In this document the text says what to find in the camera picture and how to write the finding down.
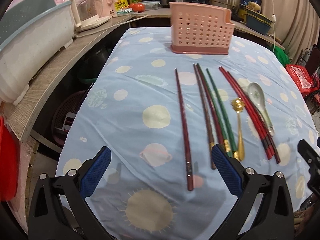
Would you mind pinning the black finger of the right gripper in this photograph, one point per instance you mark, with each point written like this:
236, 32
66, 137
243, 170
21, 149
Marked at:
312, 159

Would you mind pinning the white hanging cord switch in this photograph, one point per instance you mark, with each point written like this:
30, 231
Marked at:
273, 26

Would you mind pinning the pink perforated utensil holder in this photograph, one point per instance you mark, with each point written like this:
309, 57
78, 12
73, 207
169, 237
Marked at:
200, 28

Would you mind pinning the red plastic bag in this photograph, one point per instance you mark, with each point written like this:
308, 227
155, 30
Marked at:
306, 83

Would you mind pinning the wooden counter shelf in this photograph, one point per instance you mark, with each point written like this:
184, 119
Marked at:
22, 117

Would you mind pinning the red tomato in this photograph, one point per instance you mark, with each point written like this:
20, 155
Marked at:
137, 7

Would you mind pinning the teal dish rack lid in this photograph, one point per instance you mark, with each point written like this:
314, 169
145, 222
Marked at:
21, 13

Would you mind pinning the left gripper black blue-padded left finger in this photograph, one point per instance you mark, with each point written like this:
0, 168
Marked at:
58, 208

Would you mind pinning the clear food container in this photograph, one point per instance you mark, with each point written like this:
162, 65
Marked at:
151, 5

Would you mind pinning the teal tissue packet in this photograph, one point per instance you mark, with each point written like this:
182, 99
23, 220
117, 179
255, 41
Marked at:
124, 11

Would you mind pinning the light blue planet tablecloth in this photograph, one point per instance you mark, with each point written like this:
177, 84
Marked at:
133, 109

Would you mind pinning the white dish rack bin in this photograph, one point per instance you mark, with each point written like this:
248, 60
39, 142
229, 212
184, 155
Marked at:
27, 49

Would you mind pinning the green chopstick gold band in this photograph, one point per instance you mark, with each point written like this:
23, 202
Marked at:
227, 146

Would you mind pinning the green chopstick right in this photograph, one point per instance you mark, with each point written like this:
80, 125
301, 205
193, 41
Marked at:
231, 139

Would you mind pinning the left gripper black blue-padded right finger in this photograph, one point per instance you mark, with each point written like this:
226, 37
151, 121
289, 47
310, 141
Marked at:
274, 218

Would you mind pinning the brown chopstick gold band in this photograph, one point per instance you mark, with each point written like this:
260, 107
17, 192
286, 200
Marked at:
206, 116

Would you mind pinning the gold metal spoon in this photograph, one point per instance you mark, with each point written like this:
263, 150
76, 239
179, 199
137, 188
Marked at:
238, 106

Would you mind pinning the dark maroon chopstick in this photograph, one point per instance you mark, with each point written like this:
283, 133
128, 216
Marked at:
188, 162

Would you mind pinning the yellow oil bottle left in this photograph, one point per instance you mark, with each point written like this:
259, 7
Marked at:
121, 4

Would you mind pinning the dark red chopstick gold band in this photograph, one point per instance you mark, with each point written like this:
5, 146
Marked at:
216, 119

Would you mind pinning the green plastic bag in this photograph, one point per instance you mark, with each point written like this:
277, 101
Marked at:
280, 55

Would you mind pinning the beige curtain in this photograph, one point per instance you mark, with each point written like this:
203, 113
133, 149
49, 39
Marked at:
297, 24

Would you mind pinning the white ceramic soup spoon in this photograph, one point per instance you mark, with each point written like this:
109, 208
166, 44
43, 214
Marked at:
256, 95

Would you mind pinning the glass kettle white base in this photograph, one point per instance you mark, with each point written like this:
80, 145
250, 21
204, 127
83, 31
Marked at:
87, 14

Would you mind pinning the red plastic item left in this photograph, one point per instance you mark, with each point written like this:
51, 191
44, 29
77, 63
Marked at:
9, 163

